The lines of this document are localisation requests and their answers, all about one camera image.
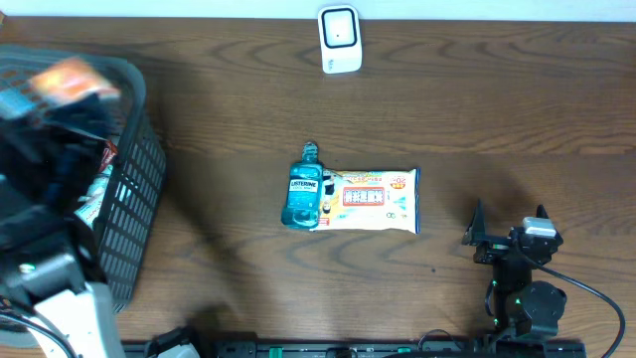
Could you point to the grey plastic shopping basket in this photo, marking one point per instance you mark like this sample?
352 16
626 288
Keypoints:
130 203

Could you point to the large white wet wipes pack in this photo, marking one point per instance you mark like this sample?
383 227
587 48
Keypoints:
370 200

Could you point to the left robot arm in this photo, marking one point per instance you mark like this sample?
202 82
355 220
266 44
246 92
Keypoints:
51 280

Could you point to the small orange box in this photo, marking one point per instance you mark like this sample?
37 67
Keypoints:
72 80

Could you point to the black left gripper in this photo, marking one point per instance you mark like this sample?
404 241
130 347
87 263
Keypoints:
93 125

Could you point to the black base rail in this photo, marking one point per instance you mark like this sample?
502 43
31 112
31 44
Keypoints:
431 347

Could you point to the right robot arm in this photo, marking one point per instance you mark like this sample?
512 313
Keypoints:
523 308

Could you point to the red Top chocolate bar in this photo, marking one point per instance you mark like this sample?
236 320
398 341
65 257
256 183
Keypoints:
108 155

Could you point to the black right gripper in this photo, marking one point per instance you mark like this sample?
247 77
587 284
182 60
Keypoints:
494 247

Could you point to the teal Listerine mouthwash bottle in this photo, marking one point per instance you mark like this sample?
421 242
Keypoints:
302 205

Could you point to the white barcode scanner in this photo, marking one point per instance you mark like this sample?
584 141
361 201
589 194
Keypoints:
340 39

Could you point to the small teal wipes pack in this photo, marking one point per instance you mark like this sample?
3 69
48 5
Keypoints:
90 203

